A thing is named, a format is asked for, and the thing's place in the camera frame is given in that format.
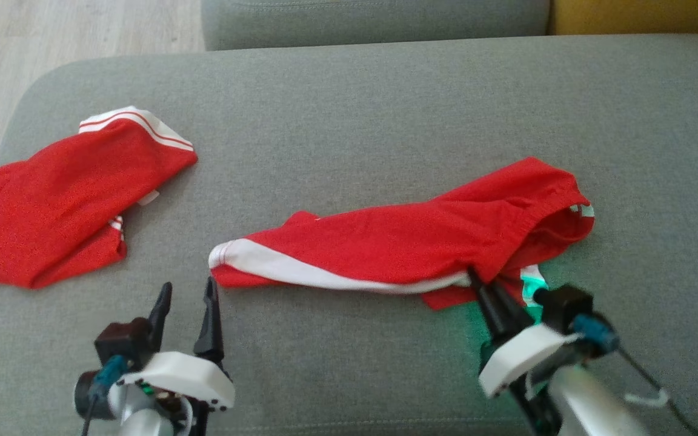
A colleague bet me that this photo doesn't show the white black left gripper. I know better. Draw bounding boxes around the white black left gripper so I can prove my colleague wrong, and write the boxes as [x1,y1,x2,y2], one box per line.
[118,277,236,436]

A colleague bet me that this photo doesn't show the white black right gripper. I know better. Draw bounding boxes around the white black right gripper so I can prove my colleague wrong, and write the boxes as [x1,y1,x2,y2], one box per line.
[467,266,581,436]

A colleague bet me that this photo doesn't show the red shorts white stripe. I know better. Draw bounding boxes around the red shorts white stripe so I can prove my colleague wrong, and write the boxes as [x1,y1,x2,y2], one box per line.
[208,156,596,311]

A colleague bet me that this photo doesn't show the red shirt white sleeves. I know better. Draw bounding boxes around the red shirt white sleeves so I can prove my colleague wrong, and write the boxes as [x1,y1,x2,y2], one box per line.
[0,106,199,289]

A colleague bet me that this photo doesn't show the grey sofa seat cushion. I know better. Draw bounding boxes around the grey sofa seat cushion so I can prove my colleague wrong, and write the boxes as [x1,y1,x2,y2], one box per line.
[0,35,698,436]

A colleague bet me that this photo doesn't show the grey sofa back cushion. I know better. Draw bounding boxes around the grey sofa back cushion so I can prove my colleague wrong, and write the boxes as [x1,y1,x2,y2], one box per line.
[201,0,553,51]

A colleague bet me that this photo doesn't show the yellow cushion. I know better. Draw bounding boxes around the yellow cushion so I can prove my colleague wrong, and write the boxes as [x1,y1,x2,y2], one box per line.
[548,0,698,36]

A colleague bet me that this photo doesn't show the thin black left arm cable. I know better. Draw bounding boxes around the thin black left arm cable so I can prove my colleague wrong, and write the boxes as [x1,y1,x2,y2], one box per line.
[81,394,99,436]

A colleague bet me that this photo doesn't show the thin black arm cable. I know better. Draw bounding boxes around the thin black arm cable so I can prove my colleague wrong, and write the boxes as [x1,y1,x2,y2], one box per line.
[81,394,99,436]
[616,346,698,436]

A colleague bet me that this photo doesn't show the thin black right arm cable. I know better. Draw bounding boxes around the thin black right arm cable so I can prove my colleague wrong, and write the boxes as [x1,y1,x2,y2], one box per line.
[616,346,698,436]

